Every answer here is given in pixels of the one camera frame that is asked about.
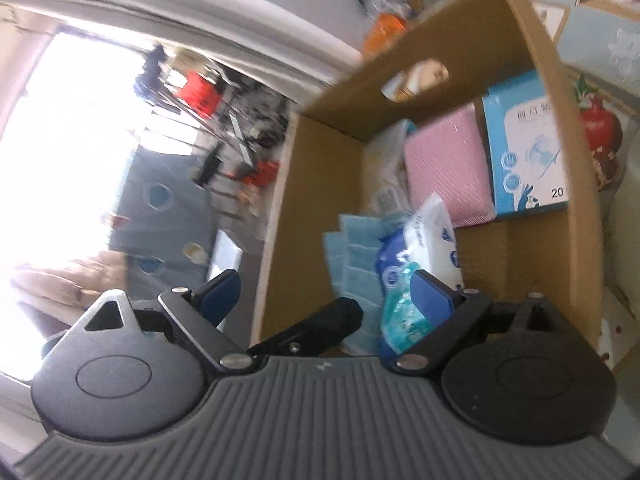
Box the light blue knit cloth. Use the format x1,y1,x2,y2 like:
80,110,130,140
322,214,385,356

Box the pink sponge pack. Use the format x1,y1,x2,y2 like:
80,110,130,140
404,104,496,229

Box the blue white wipes pack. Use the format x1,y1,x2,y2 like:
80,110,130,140
375,193,463,361

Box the clothes drying rack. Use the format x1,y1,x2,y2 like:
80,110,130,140
134,44,292,188

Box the patterned sofa cover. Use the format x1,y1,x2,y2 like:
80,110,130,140
530,0,639,370

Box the grey hanging blanket blue circles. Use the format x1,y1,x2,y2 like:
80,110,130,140
108,146,215,300

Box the orange bag on floor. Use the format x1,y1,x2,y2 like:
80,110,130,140
360,13,409,58

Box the clear packaged item with barcode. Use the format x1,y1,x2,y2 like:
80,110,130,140
360,119,416,218

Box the beige padded jacket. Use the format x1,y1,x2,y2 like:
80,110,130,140
11,250,127,312

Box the cardboard box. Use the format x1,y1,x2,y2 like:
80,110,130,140
249,0,604,351

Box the blue glove box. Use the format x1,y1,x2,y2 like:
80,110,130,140
482,70,570,218

